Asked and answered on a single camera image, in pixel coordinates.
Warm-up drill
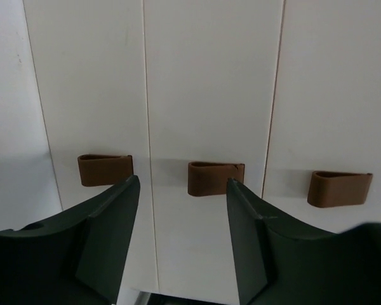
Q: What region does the white bottom drawer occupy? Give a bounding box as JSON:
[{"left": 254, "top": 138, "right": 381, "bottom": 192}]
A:
[{"left": 24, "top": 1, "right": 158, "bottom": 291}]

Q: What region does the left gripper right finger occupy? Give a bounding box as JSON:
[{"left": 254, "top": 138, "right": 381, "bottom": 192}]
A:
[{"left": 226, "top": 179, "right": 381, "bottom": 304}]

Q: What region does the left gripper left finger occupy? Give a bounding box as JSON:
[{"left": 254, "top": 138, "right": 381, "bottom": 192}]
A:
[{"left": 0, "top": 175, "right": 140, "bottom": 304}]

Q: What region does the white drawer cabinet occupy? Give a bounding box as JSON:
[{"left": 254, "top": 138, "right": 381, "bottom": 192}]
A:
[{"left": 0, "top": 0, "right": 381, "bottom": 290}]

